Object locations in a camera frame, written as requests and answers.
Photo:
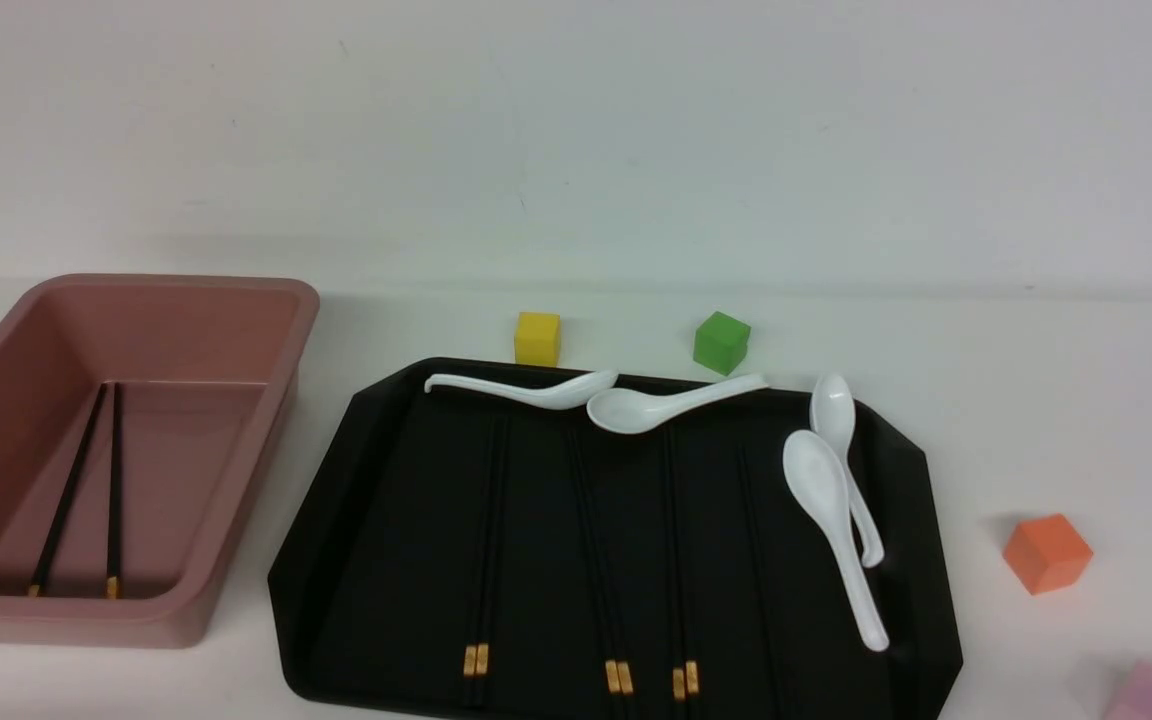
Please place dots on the black chopstick gold tip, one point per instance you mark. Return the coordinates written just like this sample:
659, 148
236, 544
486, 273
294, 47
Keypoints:
491, 548
604, 616
689, 645
621, 668
676, 613
484, 529

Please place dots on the white ceramic spoon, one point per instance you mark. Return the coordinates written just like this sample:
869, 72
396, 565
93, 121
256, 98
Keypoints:
567, 395
629, 412
832, 415
815, 478

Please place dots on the yellow cube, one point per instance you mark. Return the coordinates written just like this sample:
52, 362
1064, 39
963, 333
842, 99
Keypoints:
538, 339

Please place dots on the green cube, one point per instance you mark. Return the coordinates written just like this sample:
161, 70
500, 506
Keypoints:
721, 343

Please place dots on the black plastic tray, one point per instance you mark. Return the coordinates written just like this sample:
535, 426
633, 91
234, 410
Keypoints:
371, 588

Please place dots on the pink plastic bin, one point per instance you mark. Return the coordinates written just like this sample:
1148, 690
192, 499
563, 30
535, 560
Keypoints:
208, 367

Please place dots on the black chopstick in bin left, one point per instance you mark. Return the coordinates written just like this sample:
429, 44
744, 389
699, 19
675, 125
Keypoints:
40, 576

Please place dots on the black chopstick in bin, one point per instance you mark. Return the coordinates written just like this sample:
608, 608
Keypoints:
40, 576
114, 560

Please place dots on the orange cube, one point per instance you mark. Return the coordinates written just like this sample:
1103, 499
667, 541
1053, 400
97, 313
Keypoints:
1047, 554

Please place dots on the black chopstick in bin right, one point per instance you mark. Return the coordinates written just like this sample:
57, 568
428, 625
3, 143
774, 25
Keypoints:
114, 560

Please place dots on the pink cube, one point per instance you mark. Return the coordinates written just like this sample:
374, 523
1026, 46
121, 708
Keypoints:
1133, 695

